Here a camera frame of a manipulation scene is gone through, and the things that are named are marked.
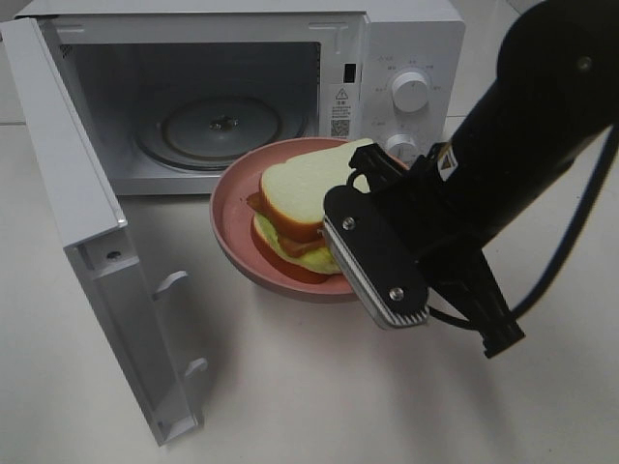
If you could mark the white warning label sticker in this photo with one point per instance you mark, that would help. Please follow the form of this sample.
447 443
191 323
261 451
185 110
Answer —
340 114

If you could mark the upper white power knob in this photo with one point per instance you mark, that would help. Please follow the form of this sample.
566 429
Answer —
410 91

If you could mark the pink plate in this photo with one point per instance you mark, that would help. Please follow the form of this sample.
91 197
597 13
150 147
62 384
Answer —
231 220

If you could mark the white timer knob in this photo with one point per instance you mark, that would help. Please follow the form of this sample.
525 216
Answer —
403 148

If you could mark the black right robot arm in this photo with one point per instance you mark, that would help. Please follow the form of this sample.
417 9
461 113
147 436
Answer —
556 89

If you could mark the white microwave oven body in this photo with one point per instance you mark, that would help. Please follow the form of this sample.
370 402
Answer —
137 54

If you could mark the toy sandwich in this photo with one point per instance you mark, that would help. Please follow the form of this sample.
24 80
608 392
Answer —
288 211

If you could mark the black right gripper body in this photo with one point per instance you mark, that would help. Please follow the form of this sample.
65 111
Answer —
446 247

